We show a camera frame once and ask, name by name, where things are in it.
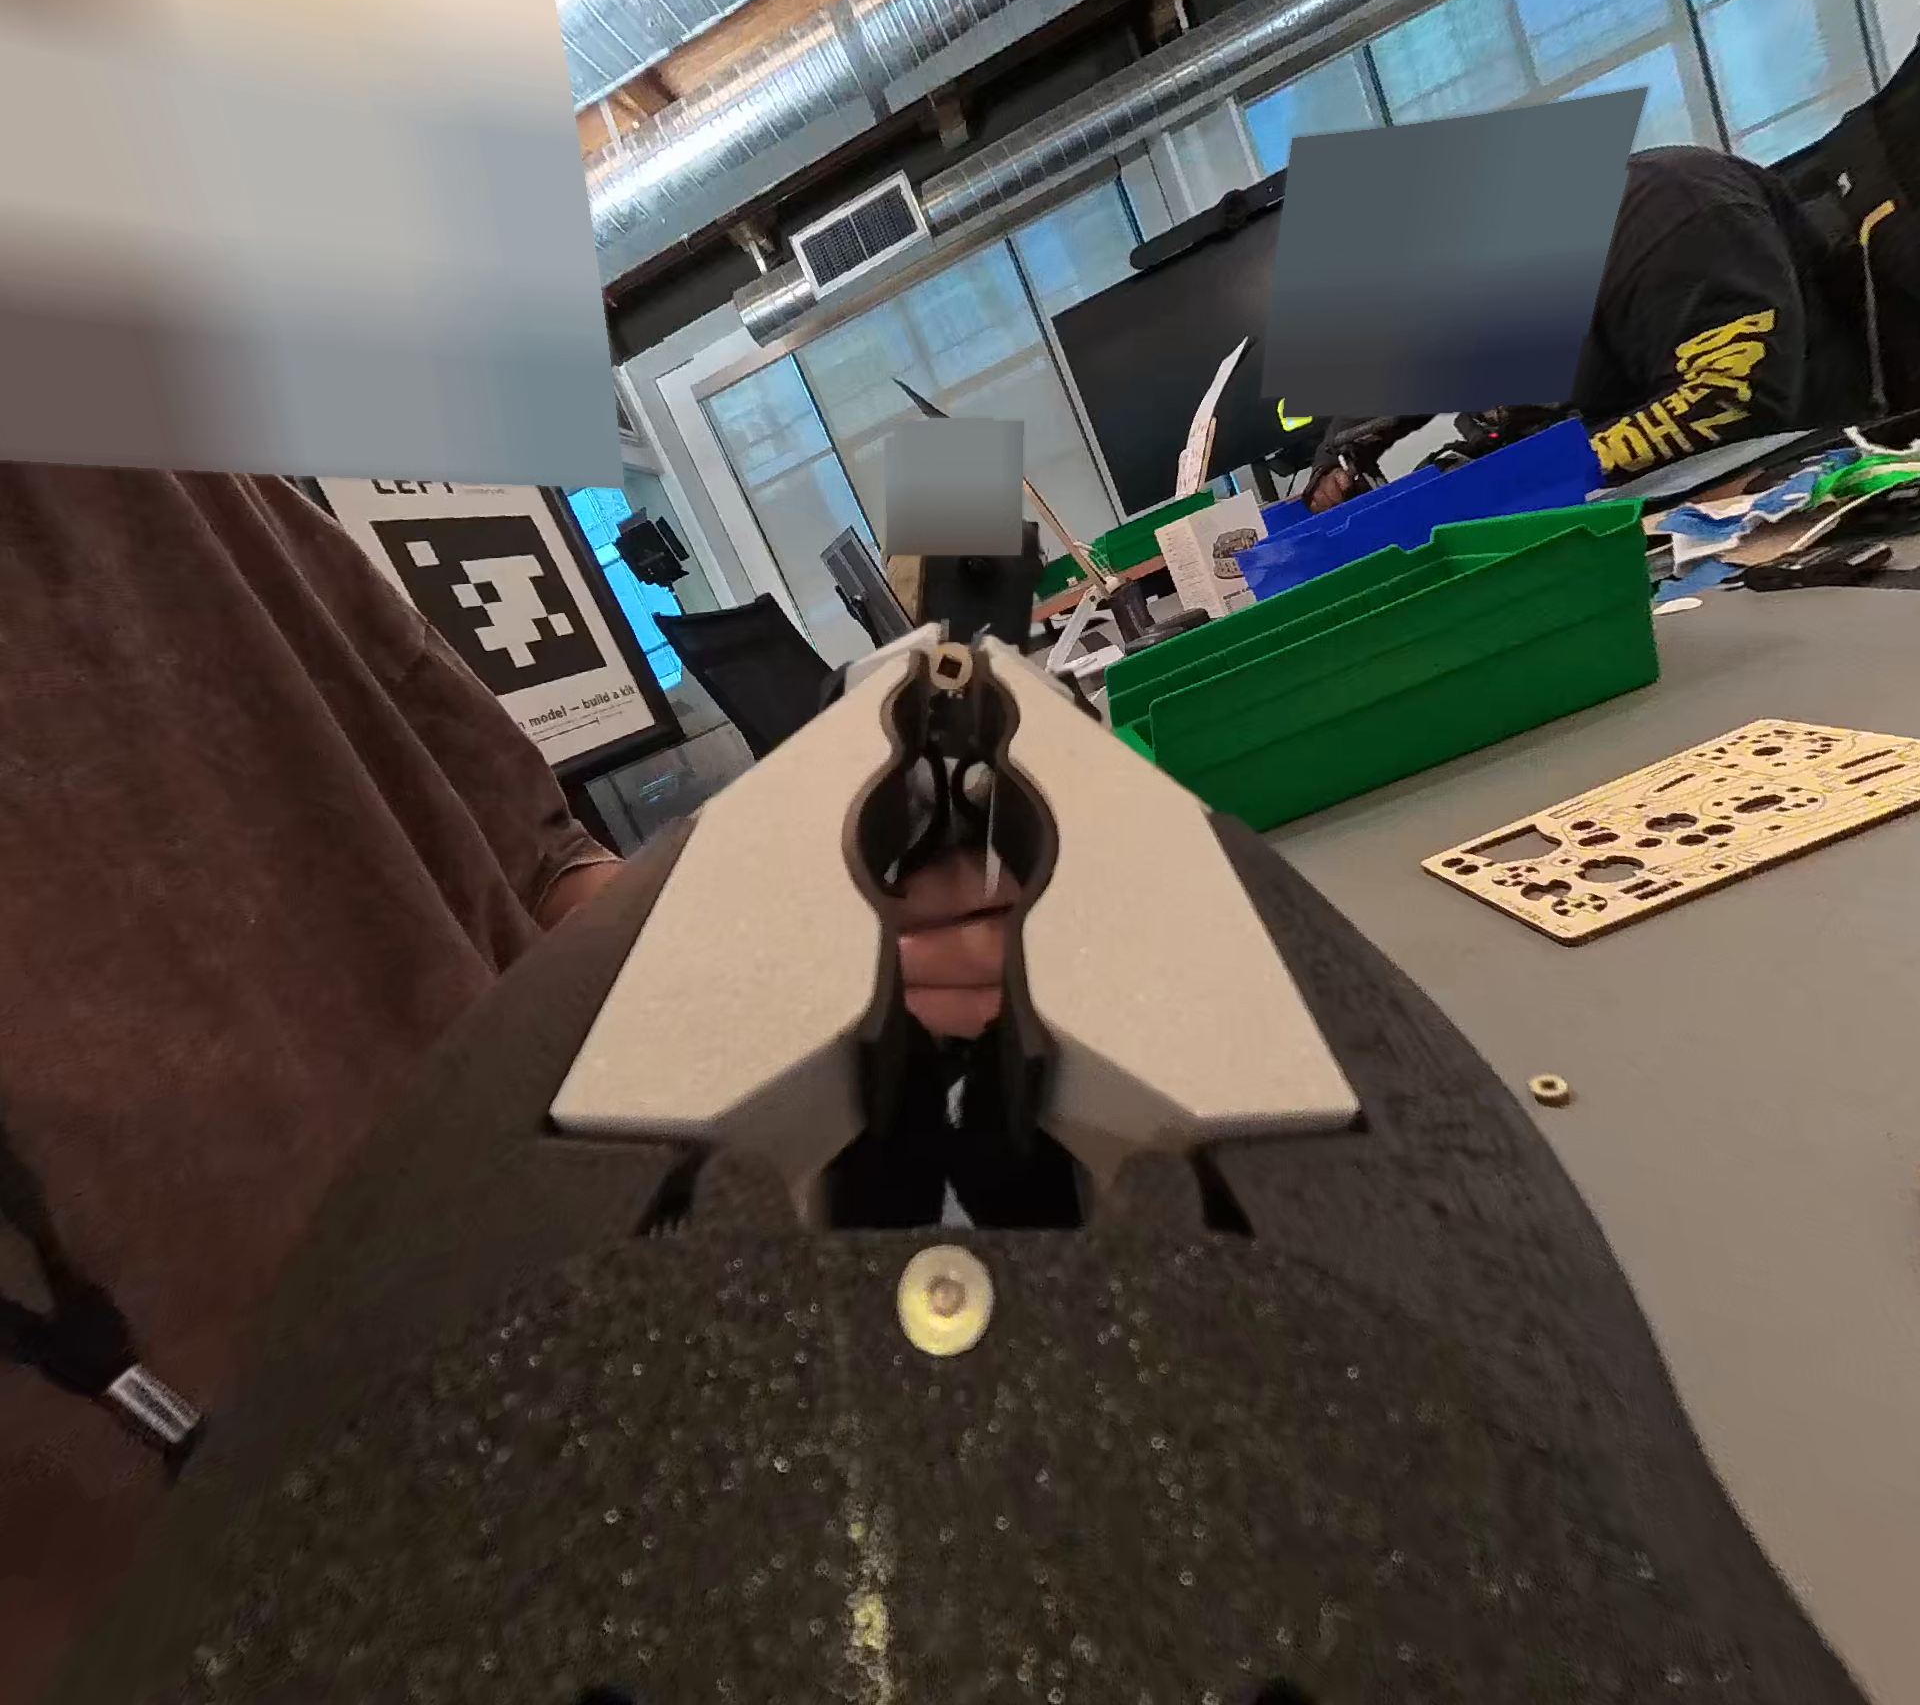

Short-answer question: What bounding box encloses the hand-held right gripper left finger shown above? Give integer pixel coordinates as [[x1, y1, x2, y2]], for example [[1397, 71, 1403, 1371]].
[[548, 642, 935, 1231]]

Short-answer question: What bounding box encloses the framed tag poster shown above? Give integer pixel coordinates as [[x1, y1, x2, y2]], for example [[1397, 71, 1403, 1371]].
[[305, 478, 683, 776]]

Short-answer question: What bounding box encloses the blue plastic bin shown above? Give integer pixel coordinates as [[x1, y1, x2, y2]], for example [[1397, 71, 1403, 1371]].
[[1235, 418, 1607, 605]]

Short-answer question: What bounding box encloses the wooden parts sheet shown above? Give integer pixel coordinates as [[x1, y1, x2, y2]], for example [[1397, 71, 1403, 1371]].
[[1420, 719, 1920, 951]]

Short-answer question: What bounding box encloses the white vent grille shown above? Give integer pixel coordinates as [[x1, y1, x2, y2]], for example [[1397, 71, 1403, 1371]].
[[790, 173, 932, 294]]

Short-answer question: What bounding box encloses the green plastic bin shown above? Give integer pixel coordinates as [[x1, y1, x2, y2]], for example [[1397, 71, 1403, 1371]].
[[1103, 497, 1662, 835]]

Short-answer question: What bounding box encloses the white printed carton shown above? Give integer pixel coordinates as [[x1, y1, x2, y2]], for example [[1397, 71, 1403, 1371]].
[[1153, 494, 1269, 618]]

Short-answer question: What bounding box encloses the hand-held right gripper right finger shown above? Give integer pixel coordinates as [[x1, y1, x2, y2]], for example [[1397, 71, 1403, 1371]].
[[972, 642, 1363, 1231]]

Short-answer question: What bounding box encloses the wooden stick model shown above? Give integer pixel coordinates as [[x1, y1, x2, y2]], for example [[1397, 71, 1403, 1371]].
[[1020, 475, 1145, 674]]

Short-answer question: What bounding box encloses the blue white cloth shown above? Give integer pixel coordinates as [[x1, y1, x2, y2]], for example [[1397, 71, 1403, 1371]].
[[1642, 415, 1920, 612]]

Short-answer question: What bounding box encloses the person's left hand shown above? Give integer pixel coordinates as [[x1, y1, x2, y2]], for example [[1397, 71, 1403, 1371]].
[[896, 862, 1014, 1041]]

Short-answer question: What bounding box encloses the black computer monitor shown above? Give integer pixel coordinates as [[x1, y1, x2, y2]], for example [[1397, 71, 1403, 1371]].
[[1049, 166, 1308, 514]]

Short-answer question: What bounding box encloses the black office chair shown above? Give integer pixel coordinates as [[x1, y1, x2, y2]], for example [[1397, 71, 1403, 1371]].
[[651, 594, 841, 762]]

